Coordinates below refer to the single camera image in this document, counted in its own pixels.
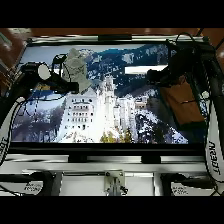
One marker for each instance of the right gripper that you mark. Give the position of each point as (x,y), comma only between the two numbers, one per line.
(156,77)

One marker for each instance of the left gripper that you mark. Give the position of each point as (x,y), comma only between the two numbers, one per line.
(70,87)

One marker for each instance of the grey garment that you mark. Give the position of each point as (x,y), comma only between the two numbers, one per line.
(77,70)

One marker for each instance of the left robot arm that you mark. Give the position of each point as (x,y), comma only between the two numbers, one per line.
(7,126)

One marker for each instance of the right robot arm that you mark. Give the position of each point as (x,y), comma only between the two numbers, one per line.
(215,150)

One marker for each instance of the brown garment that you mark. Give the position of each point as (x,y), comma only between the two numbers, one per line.
(184,104)

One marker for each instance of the silver frame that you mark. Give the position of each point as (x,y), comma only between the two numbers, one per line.
(100,166)

